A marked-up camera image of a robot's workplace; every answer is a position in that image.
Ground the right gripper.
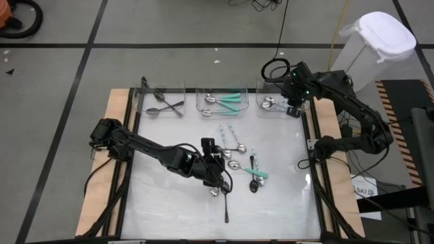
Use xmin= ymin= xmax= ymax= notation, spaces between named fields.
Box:
xmin=283 ymin=61 xmax=316 ymax=119

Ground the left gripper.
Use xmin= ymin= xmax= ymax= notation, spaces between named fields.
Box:
xmin=191 ymin=154 xmax=232 ymax=189

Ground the clear plastic bin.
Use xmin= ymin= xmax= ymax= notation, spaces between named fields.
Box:
xmin=132 ymin=79 xmax=186 ymax=119
xmin=195 ymin=80 xmax=250 ymax=119
xmin=254 ymin=80 xmax=311 ymax=119

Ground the light wooden side board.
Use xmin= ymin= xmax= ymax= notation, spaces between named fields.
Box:
xmin=307 ymin=88 xmax=366 ymax=238
xmin=76 ymin=88 xmax=132 ymax=237

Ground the white paper label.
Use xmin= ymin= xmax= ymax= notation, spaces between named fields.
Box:
xmin=351 ymin=174 xmax=382 ymax=221

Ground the black mat hazard-striped edge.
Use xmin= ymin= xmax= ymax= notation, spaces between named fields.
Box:
xmin=374 ymin=79 xmax=434 ymax=187

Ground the white lidded trash bin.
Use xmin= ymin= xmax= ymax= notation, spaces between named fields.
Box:
xmin=331 ymin=11 xmax=418 ymax=93

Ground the black metal bar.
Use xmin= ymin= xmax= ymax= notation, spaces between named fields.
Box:
xmin=355 ymin=195 xmax=430 ymax=214

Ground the orange vacuum body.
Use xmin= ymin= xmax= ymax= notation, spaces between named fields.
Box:
xmin=0 ymin=0 xmax=13 ymax=28

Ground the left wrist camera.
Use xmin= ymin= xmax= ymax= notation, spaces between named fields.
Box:
xmin=200 ymin=137 xmax=218 ymax=157

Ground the black coiled floor cable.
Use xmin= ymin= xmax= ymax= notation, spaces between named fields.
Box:
xmin=260 ymin=0 xmax=292 ymax=82

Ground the yellow floor cable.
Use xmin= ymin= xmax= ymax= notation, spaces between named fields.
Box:
xmin=327 ymin=0 xmax=350 ymax=72

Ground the black tangled cable bundle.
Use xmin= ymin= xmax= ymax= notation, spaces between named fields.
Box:
xmin=227 ymin=0 xmax=283 ymax=13

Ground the grey metal post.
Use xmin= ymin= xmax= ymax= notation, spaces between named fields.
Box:
xmin=410 ymin=107 xmax=434 ymax=244

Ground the black vacuum hose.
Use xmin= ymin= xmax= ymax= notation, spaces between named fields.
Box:
xmin=0 ymin=0 xmax=44 ymax=39

